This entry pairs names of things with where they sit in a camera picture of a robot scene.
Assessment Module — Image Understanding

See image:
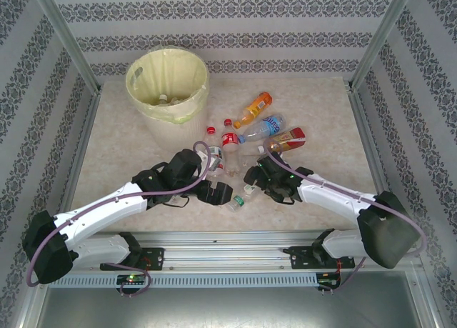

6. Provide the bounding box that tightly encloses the grey metal panel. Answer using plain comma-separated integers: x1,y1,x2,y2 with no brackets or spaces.
34,270,440,328

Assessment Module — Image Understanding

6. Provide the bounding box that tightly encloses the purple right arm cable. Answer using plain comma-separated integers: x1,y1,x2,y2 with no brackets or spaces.
262,137,428,295

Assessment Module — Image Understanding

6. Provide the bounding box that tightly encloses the aluminium frame post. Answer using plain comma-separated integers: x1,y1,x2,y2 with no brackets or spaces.
348,0,418,91
28,0,103,93

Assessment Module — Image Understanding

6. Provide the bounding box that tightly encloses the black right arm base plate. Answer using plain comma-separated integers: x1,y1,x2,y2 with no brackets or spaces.
288,245,356,270

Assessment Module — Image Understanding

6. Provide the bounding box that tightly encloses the small circuit board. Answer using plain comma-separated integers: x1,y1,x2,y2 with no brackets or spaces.
317,272,342,288
116,274,147,285

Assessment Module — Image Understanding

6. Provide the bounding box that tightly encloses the grey slotted cable duct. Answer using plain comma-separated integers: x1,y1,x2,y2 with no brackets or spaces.
48,273,318,289

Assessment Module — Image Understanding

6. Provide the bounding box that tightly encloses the cream plastic waste bin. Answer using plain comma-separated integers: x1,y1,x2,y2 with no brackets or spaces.
124,46,211,154

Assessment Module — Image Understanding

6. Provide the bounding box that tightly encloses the red-cap bottle red white label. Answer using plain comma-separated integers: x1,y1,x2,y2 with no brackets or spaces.
205,126,226,181

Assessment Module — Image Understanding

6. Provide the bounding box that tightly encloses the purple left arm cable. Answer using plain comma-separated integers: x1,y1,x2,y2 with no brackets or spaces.
27,140,212,297

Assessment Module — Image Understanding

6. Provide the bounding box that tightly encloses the amber tea bottle red label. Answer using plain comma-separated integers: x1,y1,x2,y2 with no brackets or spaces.
257,126,306,155

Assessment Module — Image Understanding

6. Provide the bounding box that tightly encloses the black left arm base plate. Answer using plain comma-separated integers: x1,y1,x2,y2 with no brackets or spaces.
99,247,165,272

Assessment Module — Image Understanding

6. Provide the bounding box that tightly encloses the orange juice bottle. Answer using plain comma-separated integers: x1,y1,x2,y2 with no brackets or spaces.
233,91,273,129

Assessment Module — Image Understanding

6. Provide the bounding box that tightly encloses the clear water bottle blue cap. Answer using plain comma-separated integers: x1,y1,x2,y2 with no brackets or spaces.
237,113,287,144

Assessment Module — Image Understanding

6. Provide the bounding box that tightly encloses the aluminium mounting rail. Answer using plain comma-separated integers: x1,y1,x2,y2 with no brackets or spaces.
34,229,418,275

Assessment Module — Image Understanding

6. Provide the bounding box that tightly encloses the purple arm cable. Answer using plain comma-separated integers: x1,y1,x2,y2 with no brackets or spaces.
262,137,428,295
27,140,212,297

